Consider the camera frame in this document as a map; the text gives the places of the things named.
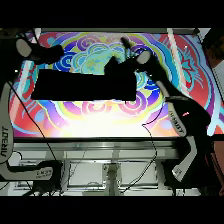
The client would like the black garment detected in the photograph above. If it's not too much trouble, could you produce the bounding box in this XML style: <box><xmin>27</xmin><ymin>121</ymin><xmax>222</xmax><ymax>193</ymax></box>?
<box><xmin>30</xmin><ymin>56</ymin><xmax>138</xmax><ymax>103</ymax></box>

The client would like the silver frame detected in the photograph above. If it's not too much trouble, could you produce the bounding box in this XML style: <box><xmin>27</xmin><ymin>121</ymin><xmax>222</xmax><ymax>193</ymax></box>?
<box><xmin>0</xmin><ymin>137</ymin><xmax>224</xmax><ymax>197</ymax></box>

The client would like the black cable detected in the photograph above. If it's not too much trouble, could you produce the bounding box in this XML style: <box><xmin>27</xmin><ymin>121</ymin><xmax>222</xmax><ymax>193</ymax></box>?
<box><xmin>7</xmin><ymin>81</ymin><xmax>65</xmax><ymax>195</ymax></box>
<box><xmin>121</xmin><ymin>99</ymin><xmax>168</xmax><ymax>195</ymax></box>

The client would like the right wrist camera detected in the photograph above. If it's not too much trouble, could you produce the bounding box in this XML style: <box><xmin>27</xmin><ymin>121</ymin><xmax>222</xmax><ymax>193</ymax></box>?
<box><xmin>120</xmin><ymin>36</ymin><xmax>133</xmax><ymax>51</ymax></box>

